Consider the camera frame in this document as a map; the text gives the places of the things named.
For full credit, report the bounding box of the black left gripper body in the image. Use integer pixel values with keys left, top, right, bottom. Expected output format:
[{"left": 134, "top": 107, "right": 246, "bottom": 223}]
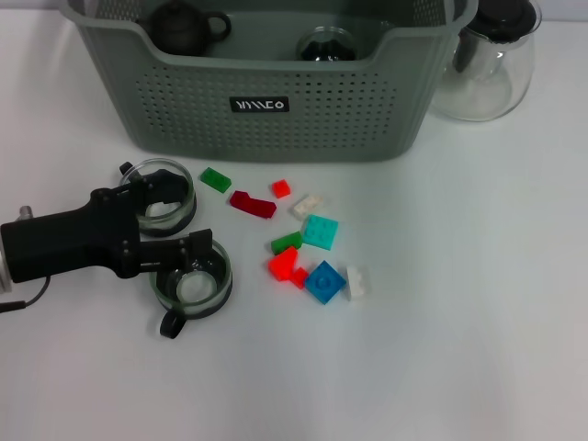
[{"left": 0, "top": 186, "right": 141, "bottom": 284}]

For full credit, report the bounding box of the glass teacup with black holder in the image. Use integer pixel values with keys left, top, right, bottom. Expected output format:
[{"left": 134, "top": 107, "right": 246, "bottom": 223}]
[
  {"left": 296, "top": 26, "right": 357, "bottom": 62},
  {"left": 118, "top": 158, "right": 198, "bottom": 238},
  {"left": 150, "top": 236, "right": 233, "bottom": 342}
]

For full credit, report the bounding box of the translucent green brick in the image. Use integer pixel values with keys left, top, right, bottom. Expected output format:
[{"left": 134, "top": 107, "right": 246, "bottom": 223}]
[{"left": 198, "top": 166, "right": 233, "bottom": 194}]

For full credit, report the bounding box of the large red-orange toy brick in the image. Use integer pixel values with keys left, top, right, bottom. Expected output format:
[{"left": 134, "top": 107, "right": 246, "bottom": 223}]
[{"left": 266, "top": 245, "right": 300, "bottom": 281}]

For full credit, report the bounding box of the green studded toy brick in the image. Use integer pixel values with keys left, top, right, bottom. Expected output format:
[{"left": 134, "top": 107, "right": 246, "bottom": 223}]
[{"left": 270, "top": 231, "right": 304, "bottom": 256}]

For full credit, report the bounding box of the grey-green perforated storage bin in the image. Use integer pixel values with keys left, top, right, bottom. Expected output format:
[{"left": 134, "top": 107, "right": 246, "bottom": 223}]
[{"left": 67, "top": 0, "right": 479, "bottom": 164}]

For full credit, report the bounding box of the dark red long brick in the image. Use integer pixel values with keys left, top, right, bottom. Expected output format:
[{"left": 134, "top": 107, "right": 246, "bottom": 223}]
[{"left": 228, "top": 189, "right": 278, "bottom": 221}]

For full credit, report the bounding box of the white toy brick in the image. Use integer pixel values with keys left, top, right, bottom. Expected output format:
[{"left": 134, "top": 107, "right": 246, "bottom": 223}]
[
  {"left": 345, "top": 264, "right": 372, "bottom": 302},
  {"left": 292, "top": 193, "right": 325, "bottom": 218}
]

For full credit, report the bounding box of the dark clay teapot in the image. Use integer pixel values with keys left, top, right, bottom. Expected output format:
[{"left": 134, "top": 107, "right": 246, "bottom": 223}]
[{"left": 136, "top": 0, "right": 232, "bottom": 57}]

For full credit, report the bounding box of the teal square toy plate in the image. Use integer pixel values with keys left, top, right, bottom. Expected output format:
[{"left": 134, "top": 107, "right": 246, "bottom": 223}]
[{"left": 301, "top": 213, "right": 340, "bottom": 252}]

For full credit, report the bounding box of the blue square toy plate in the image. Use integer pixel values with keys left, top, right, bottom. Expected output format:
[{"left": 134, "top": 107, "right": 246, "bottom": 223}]
[{"left": 303, "top": 260, "right": 348, "bottom": 305}]

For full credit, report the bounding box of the glass carafe with black lid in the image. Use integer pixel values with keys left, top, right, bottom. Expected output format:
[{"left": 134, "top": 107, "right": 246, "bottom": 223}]
[{"left": 429, "top": 0, "right": 543, "bottom": 123}]

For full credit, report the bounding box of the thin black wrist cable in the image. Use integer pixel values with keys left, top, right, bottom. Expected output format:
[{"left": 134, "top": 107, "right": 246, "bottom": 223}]
[{"left": 0, "top": 275, "right": 51, "bottom": 313}]

